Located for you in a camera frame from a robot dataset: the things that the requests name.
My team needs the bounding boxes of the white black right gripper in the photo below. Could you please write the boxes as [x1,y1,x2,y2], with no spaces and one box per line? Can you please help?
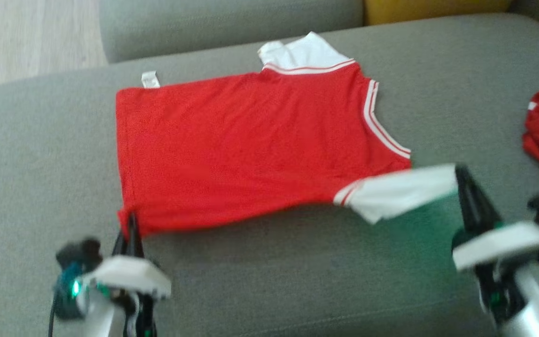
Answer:
[451,164,539,324]

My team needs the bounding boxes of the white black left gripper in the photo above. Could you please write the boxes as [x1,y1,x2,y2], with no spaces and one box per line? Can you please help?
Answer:
[79,213,173,337]

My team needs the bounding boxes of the red shirt white sleeves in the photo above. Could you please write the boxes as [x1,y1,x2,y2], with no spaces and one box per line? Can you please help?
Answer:
[115,32,460,237]

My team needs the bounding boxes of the grey sofa seat cushion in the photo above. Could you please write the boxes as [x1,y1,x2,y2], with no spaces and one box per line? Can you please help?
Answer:
[0,13,539,337]

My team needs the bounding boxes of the yellow cushion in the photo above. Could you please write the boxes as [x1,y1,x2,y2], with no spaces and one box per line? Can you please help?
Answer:
[363,0,513,26]

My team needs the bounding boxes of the grey sofa back cushion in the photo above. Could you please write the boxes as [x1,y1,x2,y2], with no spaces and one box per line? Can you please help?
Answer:
[99,0,365,64]

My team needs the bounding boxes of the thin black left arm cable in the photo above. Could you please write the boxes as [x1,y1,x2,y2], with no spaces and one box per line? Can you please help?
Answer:
[47,300,60,337]

